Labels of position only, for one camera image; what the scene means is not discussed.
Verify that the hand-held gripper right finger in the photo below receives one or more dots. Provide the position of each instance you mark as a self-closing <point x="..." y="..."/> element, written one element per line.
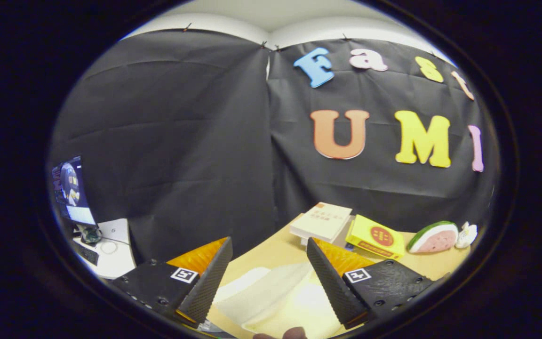
<point x="332" y="282"/>

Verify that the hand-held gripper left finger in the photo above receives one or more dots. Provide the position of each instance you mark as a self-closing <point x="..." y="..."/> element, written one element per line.
<point x="212" y="282"/>

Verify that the beige fabric storage box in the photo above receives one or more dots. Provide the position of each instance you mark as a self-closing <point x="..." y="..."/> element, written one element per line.
<point x="275" y="301"/>

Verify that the beige book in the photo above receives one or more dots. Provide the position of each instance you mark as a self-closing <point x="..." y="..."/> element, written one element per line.
<point x="320" y="221"/>

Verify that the yellow book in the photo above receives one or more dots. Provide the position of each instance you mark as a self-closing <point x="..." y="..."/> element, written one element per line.
<point x="374" y="235"/>

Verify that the white desk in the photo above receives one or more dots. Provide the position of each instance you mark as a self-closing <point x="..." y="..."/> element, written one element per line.
<point x="118" y="263"/>

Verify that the watermelon slice plush toy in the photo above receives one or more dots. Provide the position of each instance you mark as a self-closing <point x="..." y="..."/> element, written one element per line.
<point x="433" y="238"/>

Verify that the black keyboard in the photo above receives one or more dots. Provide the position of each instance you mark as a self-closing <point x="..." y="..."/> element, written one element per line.
<point x="87" y="254"/>

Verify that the dark round object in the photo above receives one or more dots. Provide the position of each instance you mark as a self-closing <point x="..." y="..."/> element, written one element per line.
<point x="91" y="234"/>

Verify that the white plush toy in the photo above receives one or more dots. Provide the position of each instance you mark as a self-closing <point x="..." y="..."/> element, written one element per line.
<point x="466" y="235"/>

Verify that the black backdrop cloth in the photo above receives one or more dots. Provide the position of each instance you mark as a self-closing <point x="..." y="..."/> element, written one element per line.
<point x="181" y="141"/>

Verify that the computer monitor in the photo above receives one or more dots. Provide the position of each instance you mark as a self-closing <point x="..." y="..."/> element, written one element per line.
<point x="75" y="188"/>

